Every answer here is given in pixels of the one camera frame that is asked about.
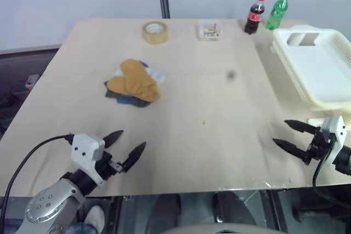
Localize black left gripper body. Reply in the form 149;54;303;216
95;151;124;181

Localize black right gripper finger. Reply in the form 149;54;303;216
284;119;321;136
271;138;314;166

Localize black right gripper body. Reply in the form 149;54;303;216
307;127;334;161

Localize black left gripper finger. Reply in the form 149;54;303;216
103;130;124;149
118;141;147;174

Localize tan cloth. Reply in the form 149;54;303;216
107;58;161;104

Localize white plastic basket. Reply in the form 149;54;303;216
271;25;351;117

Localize clear box of colourful bits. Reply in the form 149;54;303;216
195;20;226;42

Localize white shoe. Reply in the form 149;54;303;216
83;205;106;231

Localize blue jeans leg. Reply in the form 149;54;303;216
64;222;95;234

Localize red and grey object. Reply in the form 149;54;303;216
25;73;39;88

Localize brown packing tape roll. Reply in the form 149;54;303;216
141;21;169;45

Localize green soda bottle yellow cap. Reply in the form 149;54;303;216
265;0;291;31

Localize cola bottle with red cap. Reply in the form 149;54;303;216
244;0;267;35

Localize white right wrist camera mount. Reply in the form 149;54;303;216
320;115;347;168

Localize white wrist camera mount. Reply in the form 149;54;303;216
70;133;106;187
320;115;347;168

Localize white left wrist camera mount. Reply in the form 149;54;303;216
70;133;106;187

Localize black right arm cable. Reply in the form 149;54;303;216
312;134;351;209

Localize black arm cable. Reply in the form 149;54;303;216
312;134;351;209
1;133;75;218

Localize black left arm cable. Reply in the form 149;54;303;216
1;133;75;218

